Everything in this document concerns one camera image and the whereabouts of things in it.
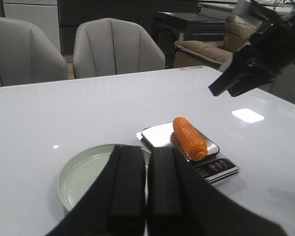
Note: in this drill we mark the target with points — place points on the pale green plate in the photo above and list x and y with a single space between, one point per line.
82 170

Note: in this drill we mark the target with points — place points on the black silver kitchen scale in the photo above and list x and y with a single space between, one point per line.
215 168

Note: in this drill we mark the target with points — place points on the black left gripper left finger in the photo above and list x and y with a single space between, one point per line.
93 214

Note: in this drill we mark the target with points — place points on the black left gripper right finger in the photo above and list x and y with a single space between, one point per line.
181 203

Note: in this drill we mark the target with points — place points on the right grey upholstered chair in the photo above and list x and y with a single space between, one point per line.
110 46

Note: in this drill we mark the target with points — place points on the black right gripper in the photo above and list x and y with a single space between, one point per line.
268 51

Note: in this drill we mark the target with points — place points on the beige cushioned seat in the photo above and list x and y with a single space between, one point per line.
213 53

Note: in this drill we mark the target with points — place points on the grey upholstered chair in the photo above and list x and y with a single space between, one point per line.
27 56
110 46

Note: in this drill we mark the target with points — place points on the left grey upholstered chair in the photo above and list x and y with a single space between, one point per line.
27 56

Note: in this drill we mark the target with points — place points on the orange corn cob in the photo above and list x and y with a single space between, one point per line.
192 143

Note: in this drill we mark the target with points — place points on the dark appliance cabinet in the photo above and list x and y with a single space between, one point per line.
168 27

